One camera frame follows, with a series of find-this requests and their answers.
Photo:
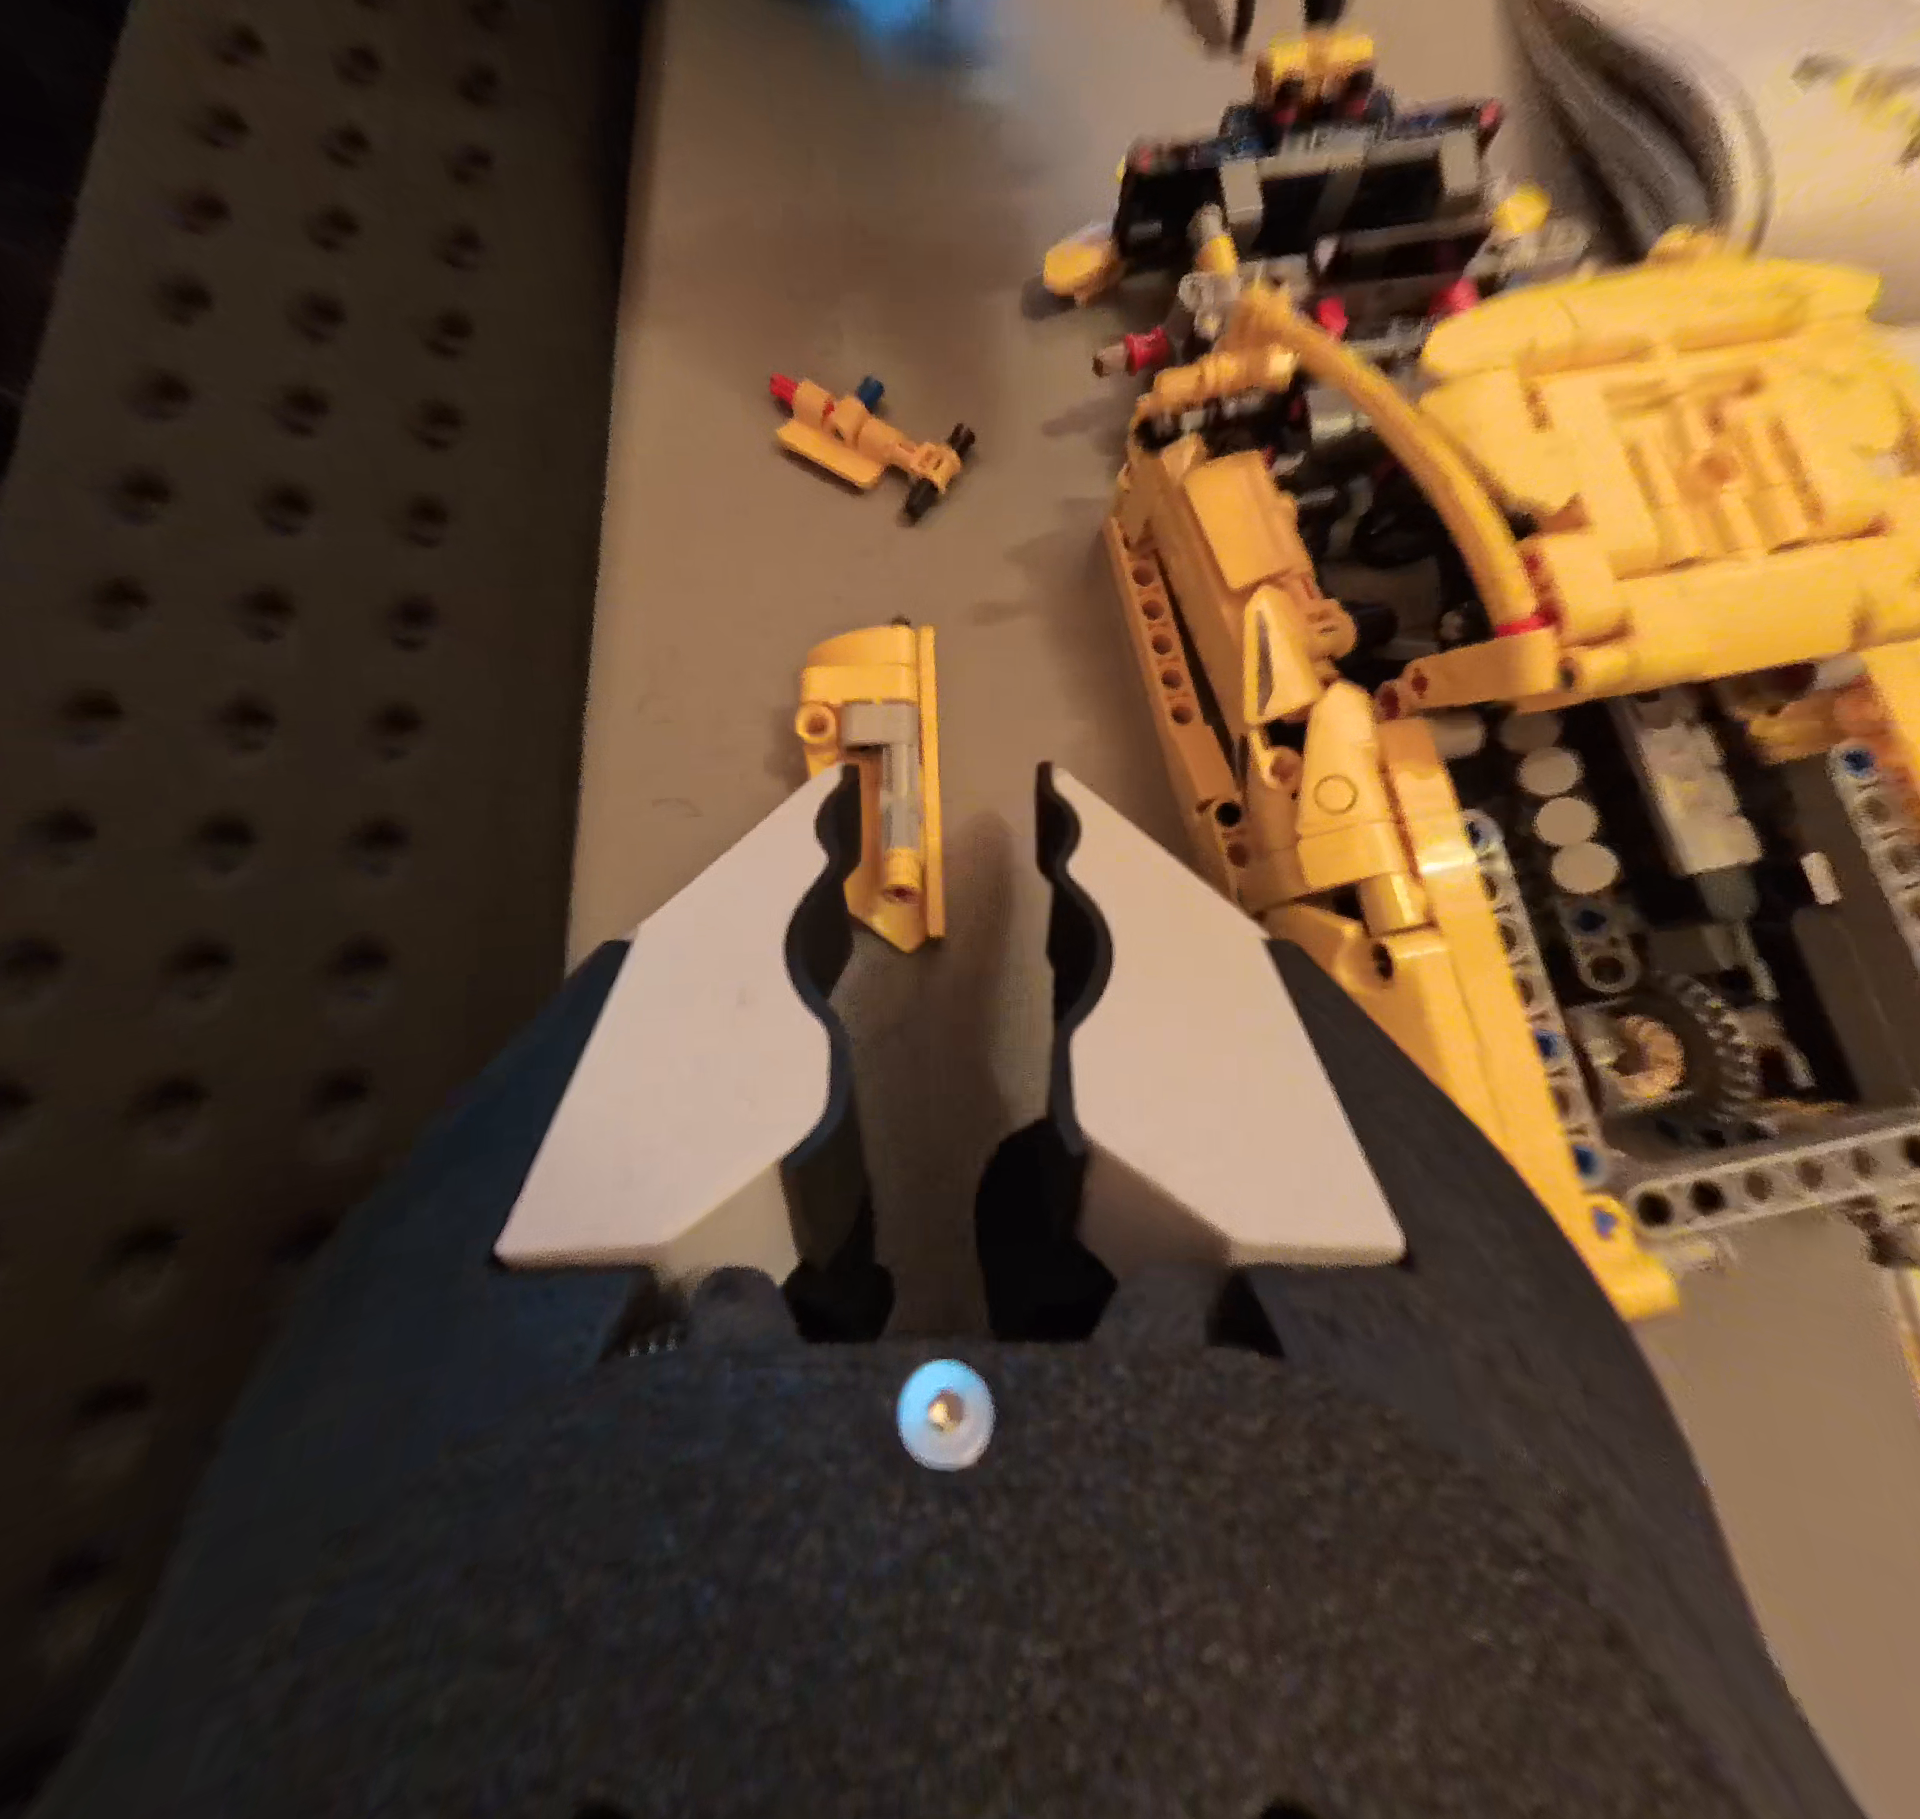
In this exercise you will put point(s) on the yellow brick link arm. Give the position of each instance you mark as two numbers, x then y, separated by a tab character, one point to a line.
841	433

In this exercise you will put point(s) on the small yellow brick subassembly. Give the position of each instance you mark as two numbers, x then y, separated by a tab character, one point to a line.
871	665

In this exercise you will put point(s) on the yellow brick car model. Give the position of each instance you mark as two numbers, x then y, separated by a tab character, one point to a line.
1650	395

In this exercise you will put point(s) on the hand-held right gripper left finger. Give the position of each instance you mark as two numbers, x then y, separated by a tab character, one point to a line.
676	1099

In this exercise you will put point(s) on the grey desk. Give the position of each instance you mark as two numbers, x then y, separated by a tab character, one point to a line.
781	200

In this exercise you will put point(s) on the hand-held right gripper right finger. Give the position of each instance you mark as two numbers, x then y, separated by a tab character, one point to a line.
1232	1099

